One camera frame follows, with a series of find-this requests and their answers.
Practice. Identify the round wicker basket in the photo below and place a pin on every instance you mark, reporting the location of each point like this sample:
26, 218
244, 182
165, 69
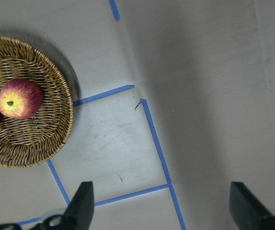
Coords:
30, 142

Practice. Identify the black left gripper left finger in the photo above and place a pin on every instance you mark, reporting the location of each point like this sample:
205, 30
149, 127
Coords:
77, 216

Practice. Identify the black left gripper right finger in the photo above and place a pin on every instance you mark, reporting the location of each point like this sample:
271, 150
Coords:
247, 211

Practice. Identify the red yellow apple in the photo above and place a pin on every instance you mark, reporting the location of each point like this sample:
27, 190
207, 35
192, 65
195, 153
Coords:
20, 99

